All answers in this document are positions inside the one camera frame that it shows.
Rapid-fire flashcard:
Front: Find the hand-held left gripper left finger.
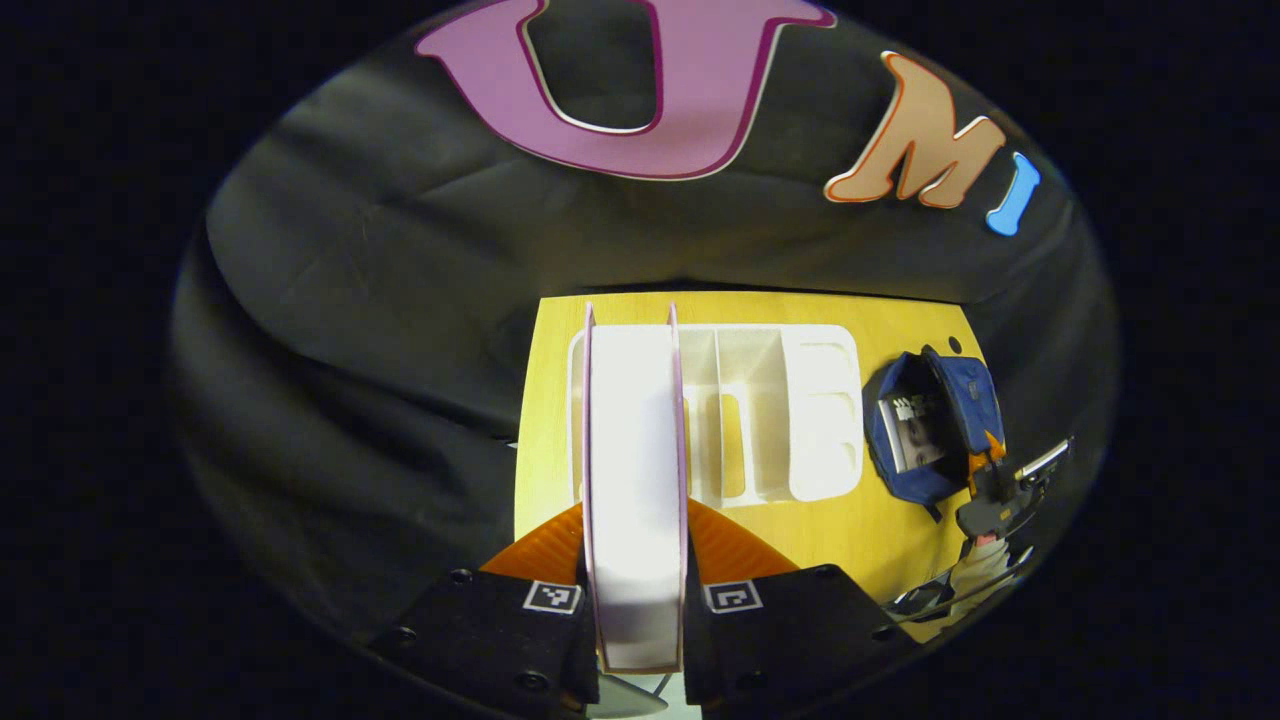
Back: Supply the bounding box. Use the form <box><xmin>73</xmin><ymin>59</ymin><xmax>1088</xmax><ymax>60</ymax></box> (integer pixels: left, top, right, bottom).
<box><xmin>370</xmin><ymin>503</ymin><xmax>601</xmax><ymax>719</ymax></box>

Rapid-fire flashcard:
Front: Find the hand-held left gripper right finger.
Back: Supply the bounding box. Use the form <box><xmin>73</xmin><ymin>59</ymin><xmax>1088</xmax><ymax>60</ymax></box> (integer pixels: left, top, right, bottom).
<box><xmin>683</xmin><ymin>500</ymin><xmax>921</xmax><ymax>719</ymax></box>

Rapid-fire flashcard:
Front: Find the blue schoolbag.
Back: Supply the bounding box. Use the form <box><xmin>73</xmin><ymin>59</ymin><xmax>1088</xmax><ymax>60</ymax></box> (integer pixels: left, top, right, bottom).
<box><xmin>863</xmin><ymin>345</ymin><xmax>1006</xmax><ymax>521</ymax></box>

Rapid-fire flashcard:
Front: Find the white bookshelf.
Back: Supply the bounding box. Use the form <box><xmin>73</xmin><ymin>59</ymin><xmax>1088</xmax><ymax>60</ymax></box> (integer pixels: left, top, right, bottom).
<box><xmin>567</xmin><ymin>323</ymin><xmax>866</xmax><ymax>506</ymax></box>

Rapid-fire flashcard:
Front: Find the black backdrop cloth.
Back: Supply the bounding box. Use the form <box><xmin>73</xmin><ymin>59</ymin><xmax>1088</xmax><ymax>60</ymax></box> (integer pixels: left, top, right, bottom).
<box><xmin>170</xmin><ymin>0</ymin><xmax>1121</xmax><ymax>661</ymax></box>

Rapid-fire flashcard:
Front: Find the black cable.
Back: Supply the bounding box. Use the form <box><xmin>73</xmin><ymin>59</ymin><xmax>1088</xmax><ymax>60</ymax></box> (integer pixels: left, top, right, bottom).
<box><xmin>885</xmin><ymin>545</ymin><xmax>1036</xmax><ymax>626</ymax></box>

